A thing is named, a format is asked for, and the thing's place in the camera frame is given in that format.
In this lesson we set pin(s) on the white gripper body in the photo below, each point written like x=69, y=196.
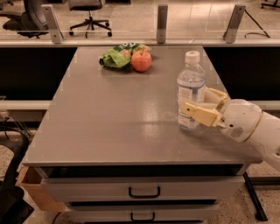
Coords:
x=240, y=120

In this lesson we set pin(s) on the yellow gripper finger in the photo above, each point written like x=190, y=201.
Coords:
x=216, y=97
x=208, y=114

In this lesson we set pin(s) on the clear plastic water bottle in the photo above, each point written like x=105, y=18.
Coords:
x=191, y=84

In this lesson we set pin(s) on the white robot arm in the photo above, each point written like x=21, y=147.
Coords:
x=265, y=137

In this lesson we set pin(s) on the grey upper drawer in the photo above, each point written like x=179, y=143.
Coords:
x=125, y=189

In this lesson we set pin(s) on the grey drawer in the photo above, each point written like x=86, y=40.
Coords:
x=125, y=189
x=153, y=213

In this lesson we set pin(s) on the red apple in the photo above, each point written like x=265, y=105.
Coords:
x=141, y=60

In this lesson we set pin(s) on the grey lower drawer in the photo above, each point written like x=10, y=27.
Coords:
x=153, y=213

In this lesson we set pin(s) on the black table leg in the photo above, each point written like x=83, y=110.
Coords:
x=260, y=215

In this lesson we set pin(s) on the green chip bag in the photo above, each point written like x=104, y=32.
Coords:
x=119, y=56

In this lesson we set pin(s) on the black chair base right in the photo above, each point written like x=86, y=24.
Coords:
x=273, y=5

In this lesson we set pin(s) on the black office chair centre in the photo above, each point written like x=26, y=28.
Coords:
x=89, y=6

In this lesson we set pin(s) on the black office chair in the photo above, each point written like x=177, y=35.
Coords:
x=30, y=23
x=89, y=6

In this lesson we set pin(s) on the brown cardboard box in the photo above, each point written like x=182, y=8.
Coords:
x=29, y=179

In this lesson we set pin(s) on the black office chair left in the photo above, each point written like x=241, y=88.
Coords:
x=30, y=23

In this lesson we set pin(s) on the black chair foreground left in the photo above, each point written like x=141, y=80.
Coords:
x=13, y=208

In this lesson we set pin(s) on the right metal glass bracket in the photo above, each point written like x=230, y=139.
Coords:
x=233, y=24

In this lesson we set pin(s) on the metal glass bracket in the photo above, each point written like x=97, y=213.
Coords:
x=52, y=23
x=233, y=24
x=162, y=11

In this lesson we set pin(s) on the middle metal glass bracket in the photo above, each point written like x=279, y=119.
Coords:
x=162, y=11

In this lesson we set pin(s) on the left metal glass bracket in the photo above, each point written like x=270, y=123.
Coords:
x=52, y=23

